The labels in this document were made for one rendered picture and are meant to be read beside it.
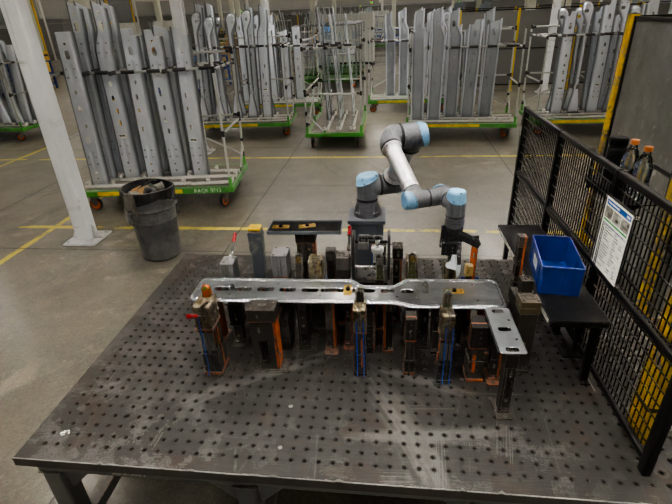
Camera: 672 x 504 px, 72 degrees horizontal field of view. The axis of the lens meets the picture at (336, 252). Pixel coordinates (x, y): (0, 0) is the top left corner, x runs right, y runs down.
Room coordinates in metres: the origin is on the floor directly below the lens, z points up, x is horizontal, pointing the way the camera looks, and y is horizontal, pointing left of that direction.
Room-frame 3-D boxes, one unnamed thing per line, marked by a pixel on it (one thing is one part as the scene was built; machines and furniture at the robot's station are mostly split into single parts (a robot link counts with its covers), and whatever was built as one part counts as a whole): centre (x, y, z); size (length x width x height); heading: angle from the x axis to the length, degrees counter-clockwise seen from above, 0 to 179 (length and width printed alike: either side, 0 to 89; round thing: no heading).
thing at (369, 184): (2.38, -0.19, 1.27); 0.13 x 0.12 x 0.14; 104
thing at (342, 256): (1.96, -0.03, 0.89); 0.13 x 0.11 x 0.38; 174
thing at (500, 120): (8.65, -2.36, 0.88); 1.91 x 1.00 x 1.76; 80
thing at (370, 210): (2.38, -0.18, 1.15); 0.15 x 0.15 x 0.10
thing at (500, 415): (1.31, -0.62, 0.84); 0.11 x 0.06 x 0.29; 174
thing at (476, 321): (1.51, -0.56, 0.84); 0.11 x 0.10 x 0.28; 174
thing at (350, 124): (8.84, -0.16, 0.88); 1.91 x 1.00 x 1.76; 174
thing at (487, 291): (1.75, -0.03, 1.00); 1.38 x 0.22 x 0.02; 84
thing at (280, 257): (1.96, 0.26, 0.90); 0.13 x 0.10 x 0.41; 174
